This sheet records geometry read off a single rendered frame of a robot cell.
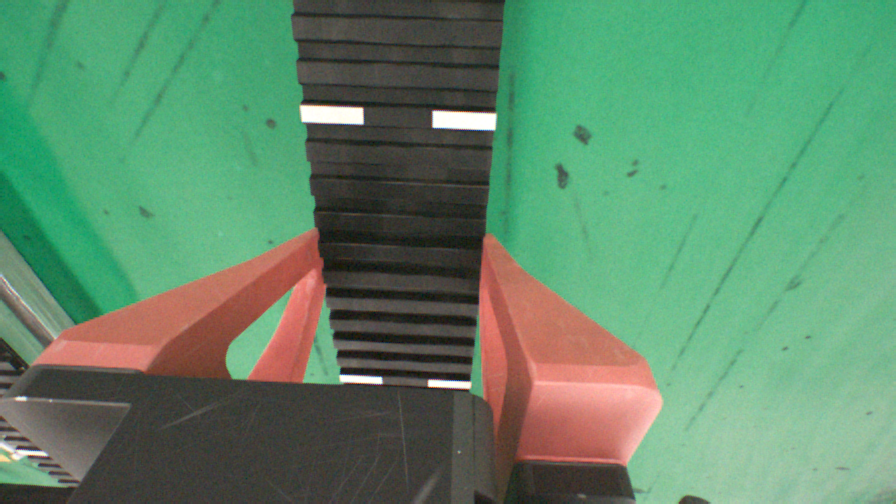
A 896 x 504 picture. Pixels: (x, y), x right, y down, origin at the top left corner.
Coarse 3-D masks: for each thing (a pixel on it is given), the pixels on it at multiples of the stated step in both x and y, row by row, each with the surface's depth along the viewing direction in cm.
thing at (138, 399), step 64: (128, 320) 7; (192, 320) 7; (64, 384) 6; (128, 384) 6; (192, 384) 6; (256, 384) 6; (320, 384) 6; (64, 448) 7; (128, 448) 5; (192, 448) 5; (256, 448) 5; (320, 448) 5; (384, 448) 5; (448, 448) 5
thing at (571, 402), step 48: (480, 288) 13; (528, 288) 9; (480, 336) 13; (528, 336) 7; (576, 336) 7; (528, 384) 6; (576, 384) 6; (624, 384) 6; (528, 432) 7; (576, 432) 7; (624, 432) 7; (528, 480) 7; (576, 480) 7; (624, 480) 7
